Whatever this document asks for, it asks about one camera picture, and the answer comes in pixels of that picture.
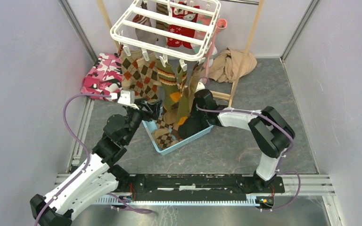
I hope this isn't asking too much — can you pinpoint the wooden frame stand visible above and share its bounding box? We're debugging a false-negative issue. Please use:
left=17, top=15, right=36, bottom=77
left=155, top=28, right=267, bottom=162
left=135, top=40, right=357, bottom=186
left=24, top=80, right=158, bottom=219
left=96, top=0, right=265, bottom=108

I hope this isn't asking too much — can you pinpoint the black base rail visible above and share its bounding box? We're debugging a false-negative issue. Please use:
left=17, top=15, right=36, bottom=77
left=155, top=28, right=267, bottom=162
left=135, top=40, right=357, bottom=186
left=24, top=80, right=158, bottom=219
left=114, top=174, right=285, bottom=201

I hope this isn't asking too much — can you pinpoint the green striped sock right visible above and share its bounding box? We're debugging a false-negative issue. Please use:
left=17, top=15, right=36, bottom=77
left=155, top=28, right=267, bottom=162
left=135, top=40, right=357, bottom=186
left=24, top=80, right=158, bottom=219
left=177, top=65, right=189, bottom=126

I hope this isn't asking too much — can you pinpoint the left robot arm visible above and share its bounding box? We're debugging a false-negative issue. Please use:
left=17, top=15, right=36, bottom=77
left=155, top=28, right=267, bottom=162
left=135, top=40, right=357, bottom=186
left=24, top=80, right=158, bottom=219
left=30, top=98, right=162, bottom=226

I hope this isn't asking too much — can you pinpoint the beige cloth pile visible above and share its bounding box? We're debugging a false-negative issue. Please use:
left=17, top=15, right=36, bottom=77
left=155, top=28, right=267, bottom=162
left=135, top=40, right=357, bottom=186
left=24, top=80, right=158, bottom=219
left=208, top=48, right=257, bottom=83

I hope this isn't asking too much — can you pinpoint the pink camouflage cloth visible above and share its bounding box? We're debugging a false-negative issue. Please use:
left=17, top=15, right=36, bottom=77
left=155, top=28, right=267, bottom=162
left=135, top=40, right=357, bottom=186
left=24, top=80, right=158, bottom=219
left=80, top=53, right=123, bottom=102

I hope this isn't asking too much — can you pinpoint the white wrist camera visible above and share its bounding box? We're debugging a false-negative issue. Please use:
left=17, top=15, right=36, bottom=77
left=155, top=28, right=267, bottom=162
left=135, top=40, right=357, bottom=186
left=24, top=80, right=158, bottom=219
left=110, top=89, right=140, bottom=110
left=195, top=82, right=206, bottom=92

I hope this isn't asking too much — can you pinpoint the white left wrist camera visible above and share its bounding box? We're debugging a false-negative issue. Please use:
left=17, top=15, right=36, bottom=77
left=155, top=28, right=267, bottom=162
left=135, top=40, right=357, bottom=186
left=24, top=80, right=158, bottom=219
left=110, top=89, right=140, bottom=110

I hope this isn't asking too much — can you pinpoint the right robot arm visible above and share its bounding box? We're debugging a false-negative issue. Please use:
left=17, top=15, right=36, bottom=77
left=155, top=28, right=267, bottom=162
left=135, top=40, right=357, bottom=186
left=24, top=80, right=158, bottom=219
left=193, top=89, right=295, bottom=192

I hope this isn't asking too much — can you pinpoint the red snowflake sock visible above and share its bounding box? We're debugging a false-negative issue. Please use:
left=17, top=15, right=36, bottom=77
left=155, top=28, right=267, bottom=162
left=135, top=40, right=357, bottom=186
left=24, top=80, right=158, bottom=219
left=166, top=7, right=197, bottom=49

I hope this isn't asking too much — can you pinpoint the white plastic clip hanger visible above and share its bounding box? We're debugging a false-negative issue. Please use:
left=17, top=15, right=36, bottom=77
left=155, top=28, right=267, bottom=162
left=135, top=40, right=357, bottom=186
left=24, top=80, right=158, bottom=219
left=109, top=0, right=222, bottom=70

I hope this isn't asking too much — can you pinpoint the tan brown sock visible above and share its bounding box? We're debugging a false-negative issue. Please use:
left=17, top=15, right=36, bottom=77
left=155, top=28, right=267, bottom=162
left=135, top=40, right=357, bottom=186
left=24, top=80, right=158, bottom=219
left=186, top=64, right=202, bottom=110

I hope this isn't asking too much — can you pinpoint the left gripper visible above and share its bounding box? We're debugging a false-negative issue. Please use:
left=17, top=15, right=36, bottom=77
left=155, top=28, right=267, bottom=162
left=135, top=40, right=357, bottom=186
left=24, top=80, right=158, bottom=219
left=123, top=97, right=162, bottom=144

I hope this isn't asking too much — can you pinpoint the argyle sock left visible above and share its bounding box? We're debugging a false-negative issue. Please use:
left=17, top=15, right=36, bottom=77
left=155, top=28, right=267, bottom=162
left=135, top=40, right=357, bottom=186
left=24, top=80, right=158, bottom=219
left=120, top=50, right=143, bottom=96

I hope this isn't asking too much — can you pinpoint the argyle sock in basket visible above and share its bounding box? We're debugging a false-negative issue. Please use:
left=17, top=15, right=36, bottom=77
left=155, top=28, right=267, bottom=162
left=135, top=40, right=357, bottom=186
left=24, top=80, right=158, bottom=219
left=152, top=116, right=183, bottom=150

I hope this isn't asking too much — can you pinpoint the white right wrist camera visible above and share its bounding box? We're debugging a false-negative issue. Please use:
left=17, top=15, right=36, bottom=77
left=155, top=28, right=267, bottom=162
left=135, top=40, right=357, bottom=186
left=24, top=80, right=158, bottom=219
left=195, top=82, right=206, bottom=92

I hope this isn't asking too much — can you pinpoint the pink sock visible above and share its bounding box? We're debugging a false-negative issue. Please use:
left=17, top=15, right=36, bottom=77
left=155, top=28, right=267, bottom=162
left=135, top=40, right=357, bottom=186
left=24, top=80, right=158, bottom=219
left=191, top=14, right=228, bottom=67

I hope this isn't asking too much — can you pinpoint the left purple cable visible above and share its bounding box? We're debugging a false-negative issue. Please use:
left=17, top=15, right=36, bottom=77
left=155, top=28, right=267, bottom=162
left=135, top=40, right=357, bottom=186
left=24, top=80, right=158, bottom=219
left=33, top=93, right=154, bottom=226

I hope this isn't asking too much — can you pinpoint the black sock in basket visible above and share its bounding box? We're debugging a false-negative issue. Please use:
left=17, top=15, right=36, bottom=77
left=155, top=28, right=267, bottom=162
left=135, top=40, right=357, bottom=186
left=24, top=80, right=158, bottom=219
left=178, top=117, right=210, bottom=139

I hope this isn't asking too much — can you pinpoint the green striped sock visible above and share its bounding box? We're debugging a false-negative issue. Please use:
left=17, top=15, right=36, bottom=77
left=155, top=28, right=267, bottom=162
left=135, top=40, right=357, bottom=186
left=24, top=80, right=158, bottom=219
left=156, top=58, right=181, bottom=111
left=177, top=65, right=189, bottom=126

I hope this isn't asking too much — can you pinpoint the green striped sock left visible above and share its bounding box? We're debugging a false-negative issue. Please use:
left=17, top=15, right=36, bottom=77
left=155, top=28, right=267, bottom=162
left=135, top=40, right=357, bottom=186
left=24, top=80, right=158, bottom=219
left=156, top=58, right=181, bottom=111

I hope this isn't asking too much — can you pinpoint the brown striped sock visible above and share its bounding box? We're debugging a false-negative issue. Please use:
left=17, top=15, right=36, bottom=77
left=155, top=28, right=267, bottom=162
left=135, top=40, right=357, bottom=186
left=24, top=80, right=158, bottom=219
left=132, top=3, right=169, bottom=44

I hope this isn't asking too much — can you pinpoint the blue plastic basket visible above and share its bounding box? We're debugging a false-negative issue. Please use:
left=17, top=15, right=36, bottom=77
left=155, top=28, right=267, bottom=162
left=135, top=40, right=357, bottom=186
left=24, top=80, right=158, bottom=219
left=142, top=120, right=214, bottom=156

